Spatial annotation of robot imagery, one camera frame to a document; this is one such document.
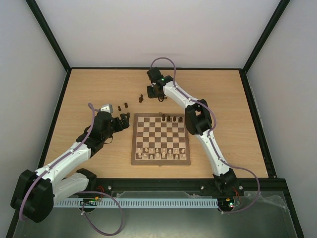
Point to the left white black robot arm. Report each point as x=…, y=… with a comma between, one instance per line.
x=37, y=192

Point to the wooden chess board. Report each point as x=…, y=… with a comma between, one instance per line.
x=149, y=131

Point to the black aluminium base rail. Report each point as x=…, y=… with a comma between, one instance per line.
x=200, y=186

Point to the black frame post right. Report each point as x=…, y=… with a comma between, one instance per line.
x=278, y=12

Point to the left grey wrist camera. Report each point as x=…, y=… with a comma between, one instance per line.
x=107, y=108

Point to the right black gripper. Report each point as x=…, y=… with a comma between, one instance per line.
x=152, y=91

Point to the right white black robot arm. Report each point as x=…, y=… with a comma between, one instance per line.
x=198, y=122

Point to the black frame post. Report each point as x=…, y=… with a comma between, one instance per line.
x=37, y=13
x=278, y=12

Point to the black frame post left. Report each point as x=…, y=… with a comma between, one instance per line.
x=37, y=13

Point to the light blue cable duct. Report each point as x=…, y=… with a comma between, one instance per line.
x=155, y=203

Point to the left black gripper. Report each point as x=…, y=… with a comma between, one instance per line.
x=126, y=122

